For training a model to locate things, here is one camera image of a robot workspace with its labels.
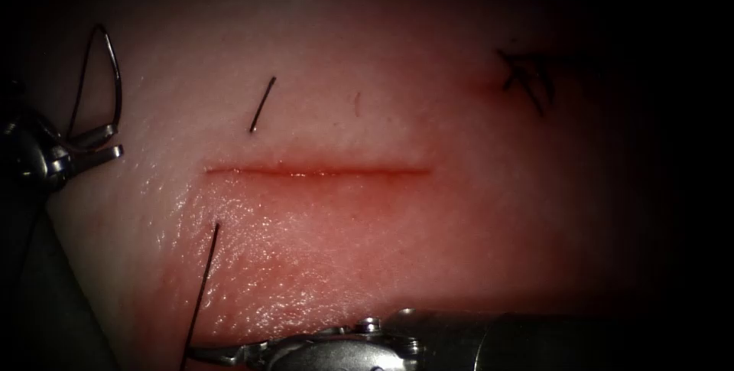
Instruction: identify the right arm needle driver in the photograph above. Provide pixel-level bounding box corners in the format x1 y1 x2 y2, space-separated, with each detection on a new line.
252 308 489 371

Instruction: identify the right arm needle driver jaw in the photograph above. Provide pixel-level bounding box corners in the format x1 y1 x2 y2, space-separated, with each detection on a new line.
187 340 271 369

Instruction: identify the left arm needle driver jaw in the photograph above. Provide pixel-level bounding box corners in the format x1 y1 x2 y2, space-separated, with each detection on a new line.
70 144 125 176
66 122 120 151

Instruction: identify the left arm needle driver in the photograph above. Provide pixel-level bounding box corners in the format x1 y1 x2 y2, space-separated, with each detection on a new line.
0 113 76 193

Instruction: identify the curved steel needle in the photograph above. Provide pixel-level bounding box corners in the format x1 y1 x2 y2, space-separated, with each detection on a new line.
98 24 125 131

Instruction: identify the black thread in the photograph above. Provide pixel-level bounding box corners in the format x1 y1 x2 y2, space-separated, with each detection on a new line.
65 25 278 371

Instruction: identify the tissue pad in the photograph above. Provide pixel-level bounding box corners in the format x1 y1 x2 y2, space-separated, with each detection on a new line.
22 0 700 371

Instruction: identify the black stitching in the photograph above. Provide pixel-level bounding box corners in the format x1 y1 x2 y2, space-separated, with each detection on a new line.
494 47 558 118

